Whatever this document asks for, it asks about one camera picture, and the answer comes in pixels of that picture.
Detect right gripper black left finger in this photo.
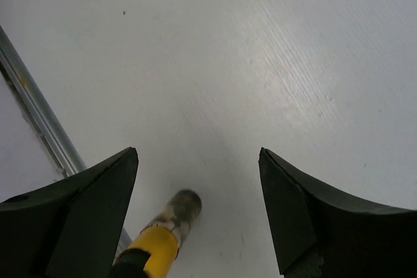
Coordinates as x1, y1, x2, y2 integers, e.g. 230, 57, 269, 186
1, 147, 139, 277

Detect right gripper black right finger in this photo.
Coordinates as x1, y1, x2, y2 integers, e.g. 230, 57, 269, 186
259, 148, 416, 277

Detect yellow band spice bottle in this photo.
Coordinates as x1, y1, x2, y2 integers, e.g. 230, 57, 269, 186
108, 189, 202, 278

